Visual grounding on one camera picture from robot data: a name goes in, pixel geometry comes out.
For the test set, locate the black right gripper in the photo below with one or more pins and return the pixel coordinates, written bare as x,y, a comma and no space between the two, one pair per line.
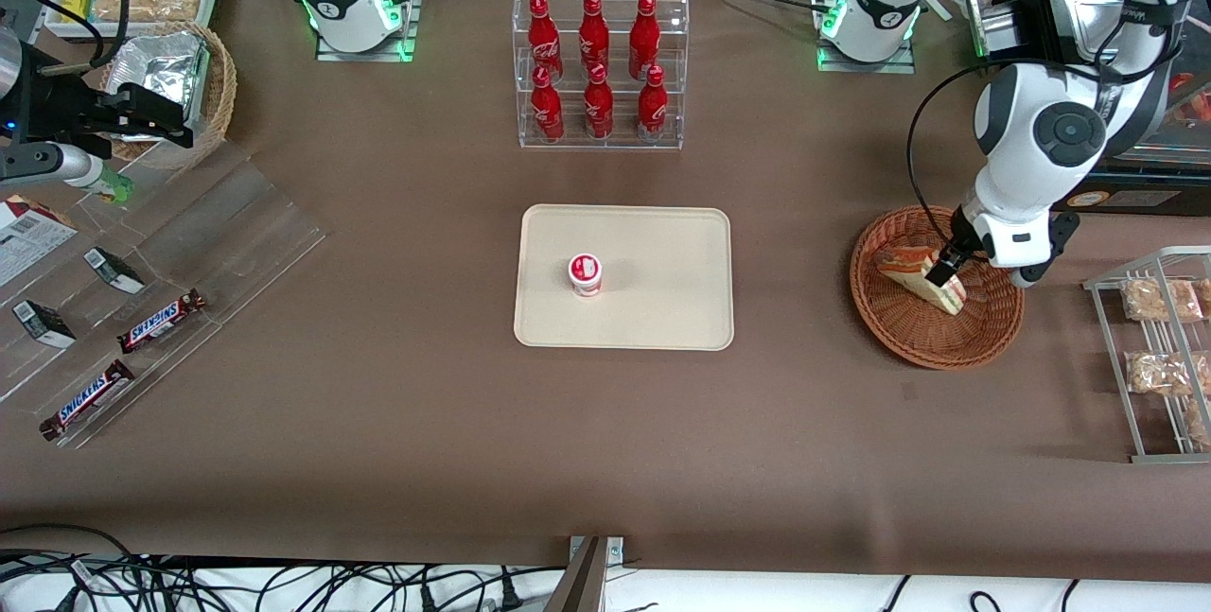
59,109

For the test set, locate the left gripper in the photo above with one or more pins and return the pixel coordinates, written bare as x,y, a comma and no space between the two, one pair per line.
956,246

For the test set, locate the triangular sandwich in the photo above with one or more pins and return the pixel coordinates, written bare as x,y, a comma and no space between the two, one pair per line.
903,264

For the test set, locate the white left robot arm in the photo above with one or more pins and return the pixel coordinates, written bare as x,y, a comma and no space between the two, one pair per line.
1041,134

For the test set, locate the light wicker basket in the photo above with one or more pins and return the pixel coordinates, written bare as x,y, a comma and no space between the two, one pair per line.
219,92

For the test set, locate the brown wicker basket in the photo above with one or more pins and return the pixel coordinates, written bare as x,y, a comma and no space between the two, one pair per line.
918,333

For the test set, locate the beige plastic tray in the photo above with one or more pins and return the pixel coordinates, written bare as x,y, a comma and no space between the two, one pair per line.
662,300

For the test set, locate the green plastic bottle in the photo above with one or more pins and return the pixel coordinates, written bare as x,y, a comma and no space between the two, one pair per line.
114,186

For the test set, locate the clear acrylic display stand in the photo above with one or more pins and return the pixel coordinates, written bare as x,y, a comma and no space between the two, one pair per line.
236,224

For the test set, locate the small black white box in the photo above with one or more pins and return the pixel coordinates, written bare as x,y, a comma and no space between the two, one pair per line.
114,270
43,323

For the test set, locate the red white carton box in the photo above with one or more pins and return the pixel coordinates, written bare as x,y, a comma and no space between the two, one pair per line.
28,243

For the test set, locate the brown snickers bar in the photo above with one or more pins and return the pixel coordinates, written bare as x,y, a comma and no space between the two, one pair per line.
87,401
161,321

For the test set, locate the black display appliance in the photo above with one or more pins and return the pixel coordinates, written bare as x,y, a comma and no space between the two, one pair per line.
1145,186

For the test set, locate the black box silver interior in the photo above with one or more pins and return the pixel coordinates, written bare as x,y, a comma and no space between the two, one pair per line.
1088,16

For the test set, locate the red cola bottle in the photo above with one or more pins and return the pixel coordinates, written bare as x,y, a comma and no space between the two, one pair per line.
546,111
598,109
541,37
652,111
644,35
593,33

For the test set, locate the clear acrylic bottle rack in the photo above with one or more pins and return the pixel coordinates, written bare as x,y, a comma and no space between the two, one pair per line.
615,134

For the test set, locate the red white yogurt cup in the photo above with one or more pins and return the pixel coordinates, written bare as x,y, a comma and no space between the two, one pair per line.
586,273

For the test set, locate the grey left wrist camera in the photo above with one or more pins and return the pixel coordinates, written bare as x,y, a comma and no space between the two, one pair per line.
1029,276

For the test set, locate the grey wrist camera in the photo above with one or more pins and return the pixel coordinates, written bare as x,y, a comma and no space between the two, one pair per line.
1029,276
47,163

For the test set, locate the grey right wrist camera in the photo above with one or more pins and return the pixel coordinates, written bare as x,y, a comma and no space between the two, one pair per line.
47,163

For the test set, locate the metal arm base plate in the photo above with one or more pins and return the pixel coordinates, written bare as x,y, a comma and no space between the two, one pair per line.
833,59
331,49

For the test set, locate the silver metal bracket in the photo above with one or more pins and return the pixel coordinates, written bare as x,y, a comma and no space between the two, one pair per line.
615,550

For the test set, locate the dark metal post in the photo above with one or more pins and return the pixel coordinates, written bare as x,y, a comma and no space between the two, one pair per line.
582,584

